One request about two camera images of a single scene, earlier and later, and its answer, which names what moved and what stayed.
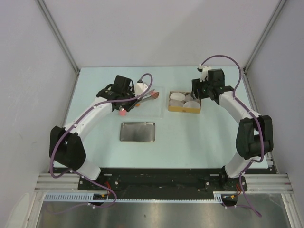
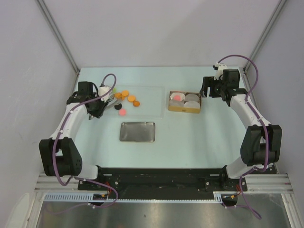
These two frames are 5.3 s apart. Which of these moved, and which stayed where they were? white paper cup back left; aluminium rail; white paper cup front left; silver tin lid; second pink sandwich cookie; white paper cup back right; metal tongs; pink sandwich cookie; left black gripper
Moved: metal tongs; pink sandwich cookie; left black gripper
Stayed: white paper cup back left; silver tin lid; white paper cup front left; white paper cup back right; aluminium rail; second pink sandwich cookie
